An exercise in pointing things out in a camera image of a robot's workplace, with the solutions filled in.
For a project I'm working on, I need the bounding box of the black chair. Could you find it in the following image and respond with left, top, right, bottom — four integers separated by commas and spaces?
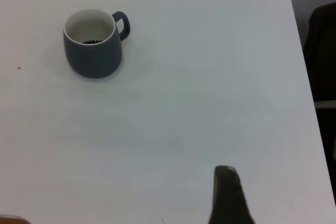
302, 2, 336, 103

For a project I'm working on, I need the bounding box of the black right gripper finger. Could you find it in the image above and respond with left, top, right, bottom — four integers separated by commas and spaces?
208, 165, 257, 224

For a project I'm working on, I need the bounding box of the grey ceramic mug with handle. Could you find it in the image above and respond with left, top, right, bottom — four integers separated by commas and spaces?
62, 8, 131, 79

